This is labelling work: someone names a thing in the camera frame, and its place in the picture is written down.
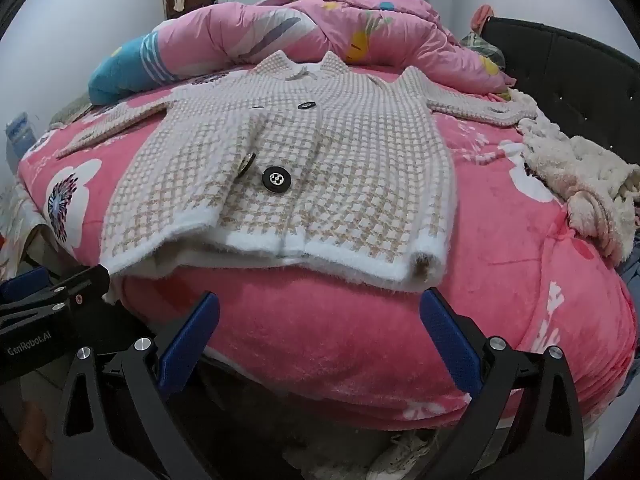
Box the black tufted headboard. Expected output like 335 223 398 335
480 16 640 176

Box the red cloth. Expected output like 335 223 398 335
470 4 497 36

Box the beige white houndstooth coat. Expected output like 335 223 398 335
55 51 538 306

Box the blue water bottle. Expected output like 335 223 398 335
5 114 36 161

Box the green patterned cloth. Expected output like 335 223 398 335
460 30 507 70

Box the pale patterned sheet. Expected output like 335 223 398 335
0 180 51 281

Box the white sneaker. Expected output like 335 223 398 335
365 430 436 480

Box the pink printed quilt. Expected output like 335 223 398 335
87 0 516 106

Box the white fluffy garment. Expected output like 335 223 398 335
510 87 640 266

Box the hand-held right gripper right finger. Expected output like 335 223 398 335
419 287 586 480

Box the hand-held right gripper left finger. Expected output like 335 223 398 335
50 290 236 480

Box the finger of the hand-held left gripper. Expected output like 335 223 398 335
0 266 68 328
47 263 112 311

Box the pink floral fleece blanket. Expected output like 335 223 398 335
17 67 638 431

